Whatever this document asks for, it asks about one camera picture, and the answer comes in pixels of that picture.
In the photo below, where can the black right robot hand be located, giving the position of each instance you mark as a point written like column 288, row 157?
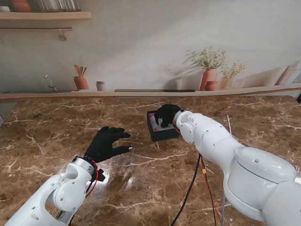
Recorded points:
column 167, row 114

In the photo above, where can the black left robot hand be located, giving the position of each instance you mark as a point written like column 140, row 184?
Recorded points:
column 103, row 146

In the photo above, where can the black box pink inside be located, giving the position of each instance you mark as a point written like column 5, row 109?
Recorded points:
column 164, row 135

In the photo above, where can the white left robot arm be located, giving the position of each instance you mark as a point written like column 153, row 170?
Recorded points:
column 54, row 195

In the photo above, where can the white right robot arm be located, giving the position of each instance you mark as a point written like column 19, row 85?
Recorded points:
column 235, row 153

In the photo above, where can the printed kitchen scene backdrop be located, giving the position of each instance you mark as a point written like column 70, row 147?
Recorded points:
column 145, row 47

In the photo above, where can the dark object at table edge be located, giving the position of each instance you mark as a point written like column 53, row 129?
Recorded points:
column 299, row 97

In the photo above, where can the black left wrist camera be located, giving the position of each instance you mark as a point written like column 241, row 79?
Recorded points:
column 100, row 174

